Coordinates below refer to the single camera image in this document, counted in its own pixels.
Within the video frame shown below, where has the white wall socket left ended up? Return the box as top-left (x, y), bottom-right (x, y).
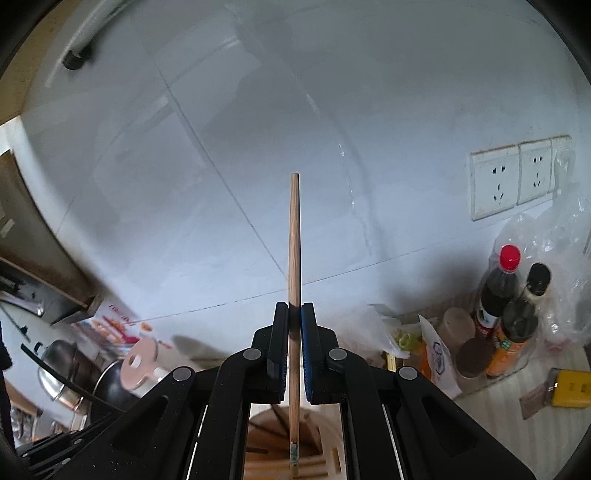
top-left (470, 145), bottom-right (519, 221)

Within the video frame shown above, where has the crumpled plastic bag left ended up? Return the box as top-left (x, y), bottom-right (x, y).
top-left (321, 306), bottom-right (411, 366)

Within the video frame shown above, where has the red cap soy sauce bottle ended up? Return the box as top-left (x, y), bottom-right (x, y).
top-left (474, 244), bottom-right (521, 338)

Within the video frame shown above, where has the black frying pan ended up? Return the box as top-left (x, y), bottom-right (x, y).
top-left (93, 359), bottom-right (138, 411)

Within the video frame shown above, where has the clear plastic organizer tray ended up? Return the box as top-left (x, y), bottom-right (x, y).
top-left (457, 340), bottom-right (555, 398)

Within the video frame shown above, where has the striped cat table cloth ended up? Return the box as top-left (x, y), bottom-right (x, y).
top-left (456, 348), bottom-right (590, 479)

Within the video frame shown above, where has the brown card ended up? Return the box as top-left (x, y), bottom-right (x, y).
top-left (519, 383), bottom-right (551, 420)

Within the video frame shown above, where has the clear plastic bag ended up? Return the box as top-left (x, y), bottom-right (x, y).
top-left (489, 181), bottom-right (591, 356)

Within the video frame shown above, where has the white wall socket middle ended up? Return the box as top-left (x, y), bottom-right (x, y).
top-left (518, 139), bottom-right (552, 205)

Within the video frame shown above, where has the stainless steel pot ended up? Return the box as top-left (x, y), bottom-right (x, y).
top-left (34, 340), bottom-right (100, 415)

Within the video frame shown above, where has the beige utensil holder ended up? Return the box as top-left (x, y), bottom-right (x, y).
top-left (243, 403), bottom-right (346, 480)

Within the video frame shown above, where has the cream pink electric kettle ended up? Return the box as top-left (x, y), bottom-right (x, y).
top-left (120, 338), bottom-right (173, 398)

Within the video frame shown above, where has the white blue packet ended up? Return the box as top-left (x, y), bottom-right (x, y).
top-left (418, 315), bottom-right (462, 400)

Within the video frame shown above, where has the orange label sauce bottle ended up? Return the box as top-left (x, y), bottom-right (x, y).
top-left (485, 292), bottom-right (539, 379)

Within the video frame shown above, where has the colourful wall sticker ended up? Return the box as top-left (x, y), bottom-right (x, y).
top-left (75, 300), bottom-right (173, 356)

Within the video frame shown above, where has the brown lid spice jar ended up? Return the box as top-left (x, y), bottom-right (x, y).
top-left (438, 306), bottom-right (498, 379)

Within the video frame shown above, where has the white wall socket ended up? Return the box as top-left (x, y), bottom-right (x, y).
top-left (518, 139), bottom-right (552, 205)
top-left (470, 145), bottom-right (519, 221)

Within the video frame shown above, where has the black cap dark bottle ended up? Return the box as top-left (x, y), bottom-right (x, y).
top-left (526, 262), bottom-right (552, 297)

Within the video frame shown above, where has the orange snack packet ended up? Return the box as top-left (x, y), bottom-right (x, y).
top-left (416, 341), bottom-right (432, 380)

